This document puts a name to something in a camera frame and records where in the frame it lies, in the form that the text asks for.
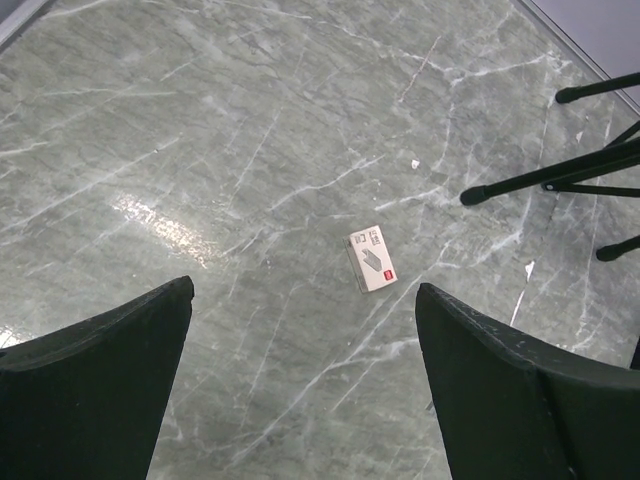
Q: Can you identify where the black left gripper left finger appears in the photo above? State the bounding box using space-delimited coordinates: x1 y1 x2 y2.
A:
1 276 194 479

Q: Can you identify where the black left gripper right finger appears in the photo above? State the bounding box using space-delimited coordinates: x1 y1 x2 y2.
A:
415 283 639 479

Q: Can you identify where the black tripod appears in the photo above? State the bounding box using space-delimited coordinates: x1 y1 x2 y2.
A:
459 72 639 262

